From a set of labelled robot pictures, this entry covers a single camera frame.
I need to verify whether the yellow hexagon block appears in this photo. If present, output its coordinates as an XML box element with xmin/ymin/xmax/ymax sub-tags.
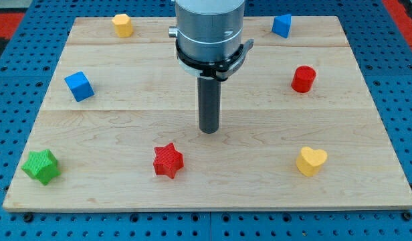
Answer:
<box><xmin>112</xmin><ymin>13</ymin><xmax>133</xmax><ymax>38</ymax></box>

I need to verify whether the red cylinder block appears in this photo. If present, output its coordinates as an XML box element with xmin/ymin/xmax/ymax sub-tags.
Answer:
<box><xmin>291</xmin><ymin>66</ymin><xmax>316</xmax><ymax>93</ymax></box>

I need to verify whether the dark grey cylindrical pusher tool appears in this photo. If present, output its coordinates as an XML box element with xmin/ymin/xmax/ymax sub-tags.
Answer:
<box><xmin>197</xmin><ymin>78</ymin><xmax>221</xmax><ymax>134</ymax></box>

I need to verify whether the yellow heart block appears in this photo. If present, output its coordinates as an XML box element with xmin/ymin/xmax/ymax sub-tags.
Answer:
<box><xmin>296</xmin><ymin>147</ymin><xmax>328</xmax><ymax>177</ymax></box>

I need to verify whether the wooden board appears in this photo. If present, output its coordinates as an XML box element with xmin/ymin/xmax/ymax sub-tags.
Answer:
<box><xmin>3</xmin><ymin>16</ymin><xmax>412</xmax><ymax>213</ymax></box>

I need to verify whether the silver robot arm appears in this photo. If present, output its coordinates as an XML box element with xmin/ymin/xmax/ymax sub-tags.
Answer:
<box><xmin>169</xmin><ymin>0</ymin><xmax>253</xmax><ymax>82</ymax></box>

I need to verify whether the blue triangle block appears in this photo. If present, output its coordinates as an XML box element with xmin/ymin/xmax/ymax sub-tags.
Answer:
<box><xmin>272</xmin><ymin>13</ymin><xmax>292</xmax><ymax>38</ymax></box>

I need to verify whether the red star block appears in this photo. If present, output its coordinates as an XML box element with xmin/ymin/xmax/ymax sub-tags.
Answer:
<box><xmin>153</xmin><ymin>143</ymin><xmax>184</xmax><ymax>179</ymax></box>

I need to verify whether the blue cube block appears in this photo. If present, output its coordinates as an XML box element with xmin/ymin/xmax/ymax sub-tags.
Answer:
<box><xmin>64</xmin><ymin>72</ymin><xmax>94</xmax><ymax>102</ymax></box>

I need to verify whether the green star block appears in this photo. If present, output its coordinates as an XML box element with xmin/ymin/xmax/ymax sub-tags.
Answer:
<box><xmin>21</xmin><ymin>149</ymin><xmax>61</xmax><ymax>185</ymax></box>

